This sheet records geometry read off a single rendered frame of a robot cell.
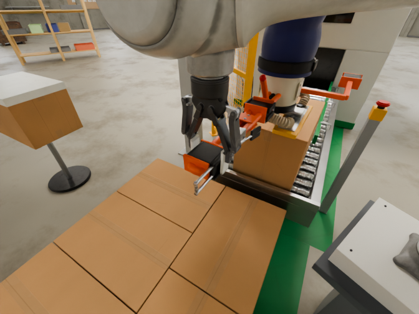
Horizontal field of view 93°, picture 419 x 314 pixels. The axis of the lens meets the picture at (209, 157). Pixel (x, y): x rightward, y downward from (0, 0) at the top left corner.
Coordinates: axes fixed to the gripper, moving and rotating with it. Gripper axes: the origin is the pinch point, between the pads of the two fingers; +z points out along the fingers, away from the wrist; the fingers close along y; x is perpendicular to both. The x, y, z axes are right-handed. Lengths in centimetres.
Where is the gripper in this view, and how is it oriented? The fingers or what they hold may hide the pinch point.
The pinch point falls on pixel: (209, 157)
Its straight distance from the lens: 50.8
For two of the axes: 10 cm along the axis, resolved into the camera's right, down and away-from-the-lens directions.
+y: -8.3, -3.5, 4.3
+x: -5.5, 5.1, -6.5
